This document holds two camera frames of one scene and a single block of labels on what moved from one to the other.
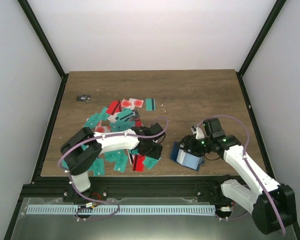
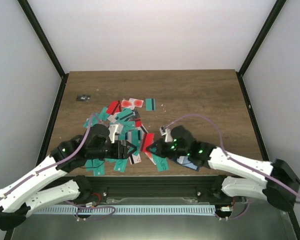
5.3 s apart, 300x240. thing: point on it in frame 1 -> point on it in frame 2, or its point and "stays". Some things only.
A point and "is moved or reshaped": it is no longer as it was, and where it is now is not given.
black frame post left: x=27 y=9 stays
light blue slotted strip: x=121 y=210 stays
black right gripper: x=190 y=145 -> x=160 y=150
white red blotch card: x=132 y=103 stays
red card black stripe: x=137 y=165 is moved or reshaped
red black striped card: x=114 y=107 stays
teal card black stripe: x=150 y=104 stays
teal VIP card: x=121 y=161 stays
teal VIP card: x=150 y=162 -> x=161 y=162
